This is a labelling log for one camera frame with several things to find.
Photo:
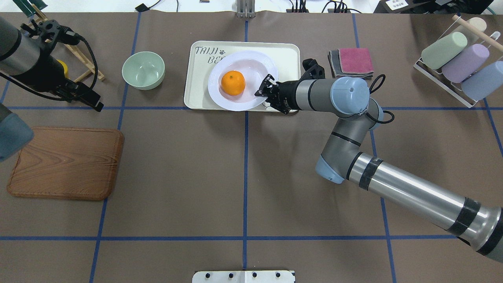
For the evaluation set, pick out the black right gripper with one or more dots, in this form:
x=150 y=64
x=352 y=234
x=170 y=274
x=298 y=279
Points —
x=286 y=94

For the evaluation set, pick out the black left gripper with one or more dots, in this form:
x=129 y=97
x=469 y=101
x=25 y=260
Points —
x=44 y=76

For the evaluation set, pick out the white round plate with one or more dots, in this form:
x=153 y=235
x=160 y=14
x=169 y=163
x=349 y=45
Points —
x=254 y=66

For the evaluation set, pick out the orange fruit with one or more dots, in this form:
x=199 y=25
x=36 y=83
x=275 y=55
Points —
x=233 y=83

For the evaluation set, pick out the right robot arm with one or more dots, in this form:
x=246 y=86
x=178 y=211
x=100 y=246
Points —
x=344 y=159

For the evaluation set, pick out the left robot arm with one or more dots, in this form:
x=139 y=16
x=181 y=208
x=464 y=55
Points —
x=27 y=61

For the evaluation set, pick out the cream bear serving tray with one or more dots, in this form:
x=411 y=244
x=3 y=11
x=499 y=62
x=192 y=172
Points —
x=204 y=55

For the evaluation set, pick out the wooden dish rack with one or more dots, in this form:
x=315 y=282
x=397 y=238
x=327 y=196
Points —
x=33 y=9

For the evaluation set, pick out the yellow mug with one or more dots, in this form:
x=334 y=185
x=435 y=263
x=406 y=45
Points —
x=65 y=68

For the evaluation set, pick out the green bowl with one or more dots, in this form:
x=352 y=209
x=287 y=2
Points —
x=144 y=70

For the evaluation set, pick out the brown wooden cutting board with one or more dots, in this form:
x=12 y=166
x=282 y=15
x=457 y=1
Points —
x=68 y=163

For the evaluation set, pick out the stacked grey and pink cloths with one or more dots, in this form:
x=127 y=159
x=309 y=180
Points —
x=351 y=62

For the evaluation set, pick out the green cup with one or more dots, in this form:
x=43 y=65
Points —
x=443 y=50

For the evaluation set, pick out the purple cup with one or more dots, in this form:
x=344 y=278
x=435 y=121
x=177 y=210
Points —
x=466 y=63

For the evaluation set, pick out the blue cup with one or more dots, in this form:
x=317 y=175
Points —
x=484 y=82

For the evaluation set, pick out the beige cup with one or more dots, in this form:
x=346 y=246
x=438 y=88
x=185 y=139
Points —
x=478 y=23

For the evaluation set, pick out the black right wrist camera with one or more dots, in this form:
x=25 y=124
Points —
x=312 y=70

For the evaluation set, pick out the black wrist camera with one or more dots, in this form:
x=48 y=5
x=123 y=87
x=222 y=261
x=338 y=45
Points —
x=312 y=70
x=53 y=32

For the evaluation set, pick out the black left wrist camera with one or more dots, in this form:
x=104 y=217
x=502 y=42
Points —
x=53 y=32

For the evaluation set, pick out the white mounting base plate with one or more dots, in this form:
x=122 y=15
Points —
x=245 y=276

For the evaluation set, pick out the white wire cup rack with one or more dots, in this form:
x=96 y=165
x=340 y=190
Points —
x=491 y=38

